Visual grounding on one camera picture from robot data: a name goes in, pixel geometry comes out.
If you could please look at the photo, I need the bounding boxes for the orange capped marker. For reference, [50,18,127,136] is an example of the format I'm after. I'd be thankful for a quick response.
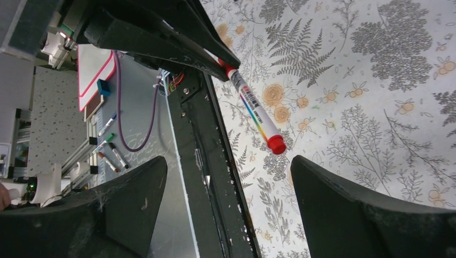
[97,152,119,173]

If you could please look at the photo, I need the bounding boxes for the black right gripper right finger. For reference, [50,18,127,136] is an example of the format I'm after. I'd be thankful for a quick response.
[290,155,455,257]

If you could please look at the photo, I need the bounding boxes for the green capped marker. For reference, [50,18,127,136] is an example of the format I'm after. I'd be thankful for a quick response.
[92,133,116,154]

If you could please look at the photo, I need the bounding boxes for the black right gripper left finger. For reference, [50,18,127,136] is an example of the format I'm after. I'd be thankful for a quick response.
[1,156,168,257]

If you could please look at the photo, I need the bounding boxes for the purple cable outside table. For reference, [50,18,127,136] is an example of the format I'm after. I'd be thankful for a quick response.
[112,50,161,153]

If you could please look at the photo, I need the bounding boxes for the white red whiteboard marker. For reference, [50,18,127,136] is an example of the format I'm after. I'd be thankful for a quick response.
[218,58,287,155]

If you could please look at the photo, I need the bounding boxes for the black capped marker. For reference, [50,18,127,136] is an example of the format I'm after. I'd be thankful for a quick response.
[108,142,130,169]

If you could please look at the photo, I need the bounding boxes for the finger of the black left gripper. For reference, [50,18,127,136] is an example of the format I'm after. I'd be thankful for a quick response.
[76,7,229,82]
[135,0,240,68]

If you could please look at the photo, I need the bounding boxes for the blue cube eraser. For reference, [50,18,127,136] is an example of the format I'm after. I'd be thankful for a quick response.
[97,79,111,97]

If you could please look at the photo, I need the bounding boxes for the pink framed whiteboard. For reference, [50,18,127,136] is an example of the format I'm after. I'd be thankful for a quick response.
[77,44,116,112]

